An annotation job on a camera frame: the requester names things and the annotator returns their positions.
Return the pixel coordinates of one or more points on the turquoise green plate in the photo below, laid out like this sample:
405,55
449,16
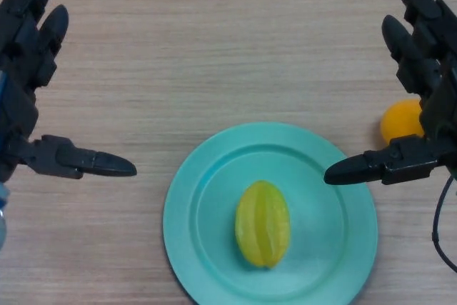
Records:
321,233

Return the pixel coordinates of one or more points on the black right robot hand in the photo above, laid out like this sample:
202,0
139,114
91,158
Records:
442,112

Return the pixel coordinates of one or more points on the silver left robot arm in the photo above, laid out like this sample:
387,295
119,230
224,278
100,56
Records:
2,219

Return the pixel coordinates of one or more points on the yellow starfruit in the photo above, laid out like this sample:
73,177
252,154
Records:
262,226

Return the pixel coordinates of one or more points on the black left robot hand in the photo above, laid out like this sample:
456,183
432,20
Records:
21,55

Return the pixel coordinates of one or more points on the orange round fruit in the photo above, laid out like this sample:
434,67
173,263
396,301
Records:
401,121

